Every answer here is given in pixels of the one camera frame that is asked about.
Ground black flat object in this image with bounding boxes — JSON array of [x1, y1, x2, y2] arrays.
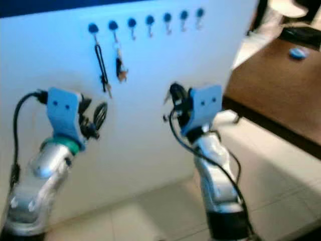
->
[[280, 25, 321, 50]]

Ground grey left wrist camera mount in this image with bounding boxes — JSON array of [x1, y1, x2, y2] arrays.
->
[[47, 87, 84, 147]]

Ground black knob metal hook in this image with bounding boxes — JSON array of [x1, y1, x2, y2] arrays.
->
[[88, 23, 100, 45], [145, 15, 155, 38], [180, 10, 190, 33], [127, 18, 138, 41], [196, 7, 206, 30], [108, 20, 120, 43], [163, 12, 173, 36]]

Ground keys with brown figure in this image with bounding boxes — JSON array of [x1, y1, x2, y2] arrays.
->
[[114, 43, 127, 82]]

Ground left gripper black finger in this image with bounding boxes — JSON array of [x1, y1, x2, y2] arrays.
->
[[93, 101, 109, 133]]

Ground white hook rail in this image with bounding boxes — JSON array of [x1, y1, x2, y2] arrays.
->
[[84, 4, 210, 47]]

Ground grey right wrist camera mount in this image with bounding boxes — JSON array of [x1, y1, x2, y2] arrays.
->
[[181, 84, 224, 137]]

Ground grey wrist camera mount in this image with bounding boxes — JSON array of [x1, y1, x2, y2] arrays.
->
[[47, 87, 84, 147], [181, 84, 224, 137]]

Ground white round object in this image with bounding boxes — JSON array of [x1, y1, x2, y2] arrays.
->
[[267, 0, 312, 19]]

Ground key on black lanyard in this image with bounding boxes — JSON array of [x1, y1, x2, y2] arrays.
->
[[93, 43, 110, 98]]

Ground small blue object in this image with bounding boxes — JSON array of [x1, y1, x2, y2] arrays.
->
[[289, 47, 309, 60]]

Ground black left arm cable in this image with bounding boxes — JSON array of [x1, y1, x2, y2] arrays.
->
[[9, 89, 50, 202]]

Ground brown wooden table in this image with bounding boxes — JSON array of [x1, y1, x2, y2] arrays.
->
[[222, 34, 321, 161]]

